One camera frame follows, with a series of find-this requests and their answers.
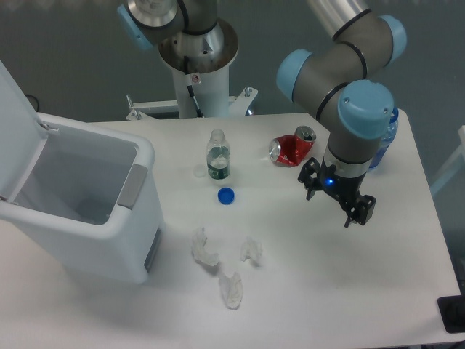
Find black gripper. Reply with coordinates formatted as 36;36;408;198
298;157;376;228

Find white trash can lid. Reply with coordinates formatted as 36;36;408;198
1;65;50;202

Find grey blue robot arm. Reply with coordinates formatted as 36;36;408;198
117;1;407;225

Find crushed red soda can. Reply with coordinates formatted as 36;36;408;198
268;125;316;167

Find blue bottle cap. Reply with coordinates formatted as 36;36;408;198
217;187;235;205

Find white trash can body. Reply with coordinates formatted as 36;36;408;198
1;113;164;284

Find blue plastic drink bottle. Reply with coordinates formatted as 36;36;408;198
368;107;399;171

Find crumpled white tissue right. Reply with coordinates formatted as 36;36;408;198
240;237;263;264

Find crumpled white tissue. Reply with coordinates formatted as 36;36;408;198
219;272;243;310
191;228;219;267
240;237;263;264

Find clear green label bottle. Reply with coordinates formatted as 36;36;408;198
206;129;230;180

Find white furniture at right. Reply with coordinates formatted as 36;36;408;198
429;125;464;197

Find crumpled white tissue bottom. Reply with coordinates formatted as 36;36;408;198
219;272;243;310

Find crumpled white tissue left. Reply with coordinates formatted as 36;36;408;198
191;228;219;267

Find black device at edge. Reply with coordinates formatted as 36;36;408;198
437;295;464;334

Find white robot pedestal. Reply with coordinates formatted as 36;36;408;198
126;18;258;119

